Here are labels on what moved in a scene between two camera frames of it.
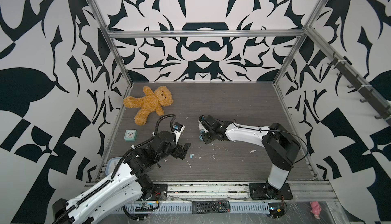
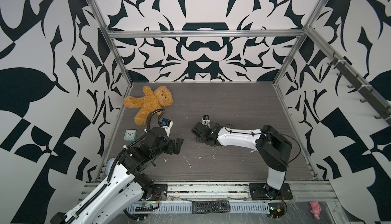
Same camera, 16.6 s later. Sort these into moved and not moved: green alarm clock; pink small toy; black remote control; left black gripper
Moved: left black gripper
Not moved: pink small toy; green alarm clock; black remote control
